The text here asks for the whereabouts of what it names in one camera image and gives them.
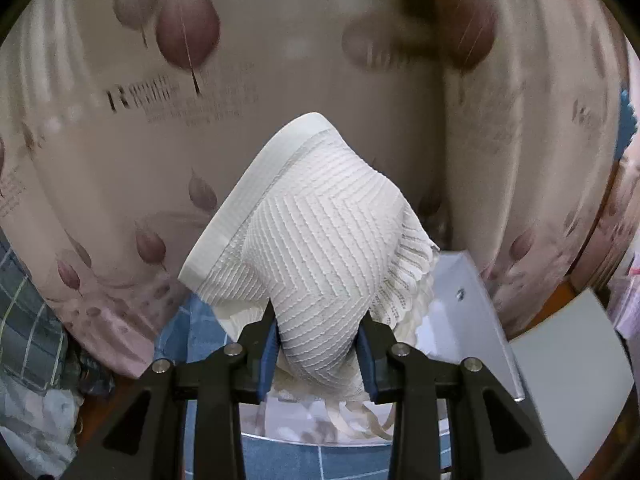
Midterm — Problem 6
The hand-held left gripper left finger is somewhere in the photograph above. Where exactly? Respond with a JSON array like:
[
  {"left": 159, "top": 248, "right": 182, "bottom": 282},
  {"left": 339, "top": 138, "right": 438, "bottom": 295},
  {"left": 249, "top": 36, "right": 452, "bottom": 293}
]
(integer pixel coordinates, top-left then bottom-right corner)
[{"left": 62, "top": 305, "right": 281, "bottom": 480}]

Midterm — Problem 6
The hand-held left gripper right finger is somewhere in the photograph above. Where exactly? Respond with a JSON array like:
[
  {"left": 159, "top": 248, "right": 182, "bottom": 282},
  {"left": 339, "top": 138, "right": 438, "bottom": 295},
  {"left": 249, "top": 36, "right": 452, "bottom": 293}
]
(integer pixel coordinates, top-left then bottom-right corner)
[{"left": 357, "top": 310, "right": 576, "bottom": 480}]

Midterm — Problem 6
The white shoe box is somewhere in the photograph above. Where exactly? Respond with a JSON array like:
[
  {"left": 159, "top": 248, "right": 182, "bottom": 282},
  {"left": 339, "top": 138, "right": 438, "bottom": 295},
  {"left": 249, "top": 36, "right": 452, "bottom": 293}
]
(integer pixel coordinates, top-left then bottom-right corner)
[{"left": 240, "top": 251, "right": 526, "bottom": 448}]

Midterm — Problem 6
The cream ribbed underwear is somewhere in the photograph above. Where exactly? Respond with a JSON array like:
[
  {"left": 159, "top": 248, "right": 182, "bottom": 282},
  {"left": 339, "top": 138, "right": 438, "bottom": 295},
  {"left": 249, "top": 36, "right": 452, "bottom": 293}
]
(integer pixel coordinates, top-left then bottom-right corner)
[{"left": 178, "top": 112, "right": 441, "bottom": 443}]

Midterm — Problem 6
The blue checked cloth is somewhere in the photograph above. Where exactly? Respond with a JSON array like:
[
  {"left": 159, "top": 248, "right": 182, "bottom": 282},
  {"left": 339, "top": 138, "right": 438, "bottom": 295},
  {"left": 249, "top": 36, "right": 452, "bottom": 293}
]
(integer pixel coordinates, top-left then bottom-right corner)
[{"left": 152, "top": 292, "right": 453, "bottom": 480}]

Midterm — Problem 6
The grey plaid blanket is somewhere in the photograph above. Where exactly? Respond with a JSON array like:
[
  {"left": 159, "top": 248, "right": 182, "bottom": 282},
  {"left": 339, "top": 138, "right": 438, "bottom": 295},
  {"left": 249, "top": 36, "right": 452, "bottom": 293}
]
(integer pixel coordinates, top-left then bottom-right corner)
[{"left": 0, "top": 230, "right": 116, "bottom": 396}]

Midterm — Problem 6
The pink checked bag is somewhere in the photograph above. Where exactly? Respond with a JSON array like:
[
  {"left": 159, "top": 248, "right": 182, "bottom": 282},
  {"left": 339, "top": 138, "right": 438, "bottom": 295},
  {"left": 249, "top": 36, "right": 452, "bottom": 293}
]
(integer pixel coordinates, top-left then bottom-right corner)
[{"left": 607, "top": 250, "right": 640, "bottom": 341}]

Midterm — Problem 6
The leaf print curtain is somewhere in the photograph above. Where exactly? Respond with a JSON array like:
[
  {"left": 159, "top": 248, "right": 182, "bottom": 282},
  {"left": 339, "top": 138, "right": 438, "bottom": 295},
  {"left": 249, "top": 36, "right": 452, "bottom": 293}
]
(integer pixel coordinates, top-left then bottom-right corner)
[{"left": 0, "top": 0, "right": 636, "bottom": 381}]

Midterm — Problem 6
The blue cloth item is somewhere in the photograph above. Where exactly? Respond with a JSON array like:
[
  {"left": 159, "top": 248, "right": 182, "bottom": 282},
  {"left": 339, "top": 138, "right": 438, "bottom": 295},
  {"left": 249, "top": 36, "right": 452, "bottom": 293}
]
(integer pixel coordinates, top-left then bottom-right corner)
[{"left": 617, "top": 87, "right": 640, "bottom": 161}]

